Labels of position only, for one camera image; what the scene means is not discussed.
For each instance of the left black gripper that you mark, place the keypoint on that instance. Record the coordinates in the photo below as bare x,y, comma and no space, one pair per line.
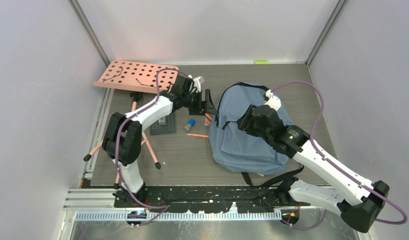
204,107

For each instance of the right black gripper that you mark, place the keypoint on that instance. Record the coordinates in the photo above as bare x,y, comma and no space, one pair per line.
244,123

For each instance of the orange pencil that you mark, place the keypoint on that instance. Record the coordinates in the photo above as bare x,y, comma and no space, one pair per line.
197,135

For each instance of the blue student backpack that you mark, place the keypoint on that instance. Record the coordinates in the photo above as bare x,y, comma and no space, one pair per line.
237,151

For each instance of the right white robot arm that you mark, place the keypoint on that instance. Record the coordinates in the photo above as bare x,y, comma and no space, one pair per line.
356,199

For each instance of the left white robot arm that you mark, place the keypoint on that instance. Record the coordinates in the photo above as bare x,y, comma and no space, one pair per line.
124,133

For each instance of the blue capped glue stick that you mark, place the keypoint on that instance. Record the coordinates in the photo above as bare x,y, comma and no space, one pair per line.
189,125

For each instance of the grey lego baseplate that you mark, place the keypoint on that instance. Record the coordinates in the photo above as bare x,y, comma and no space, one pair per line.
164,125

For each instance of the green tape piece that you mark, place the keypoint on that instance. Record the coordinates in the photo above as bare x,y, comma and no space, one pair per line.
261,62

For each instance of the pink perforated music stand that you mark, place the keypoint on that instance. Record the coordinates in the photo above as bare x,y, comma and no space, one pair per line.
121,81

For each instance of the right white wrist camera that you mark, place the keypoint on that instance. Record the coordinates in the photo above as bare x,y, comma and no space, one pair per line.
272,100

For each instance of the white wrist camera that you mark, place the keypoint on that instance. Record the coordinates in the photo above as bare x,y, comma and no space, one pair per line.
272,100
197,84

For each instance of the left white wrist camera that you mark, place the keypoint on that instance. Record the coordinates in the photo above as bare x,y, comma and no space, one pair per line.
197,84

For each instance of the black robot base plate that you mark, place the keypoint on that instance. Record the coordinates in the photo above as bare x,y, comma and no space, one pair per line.
206,199

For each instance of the white ribbed cable duct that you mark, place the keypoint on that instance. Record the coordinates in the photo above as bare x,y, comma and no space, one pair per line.
141,215

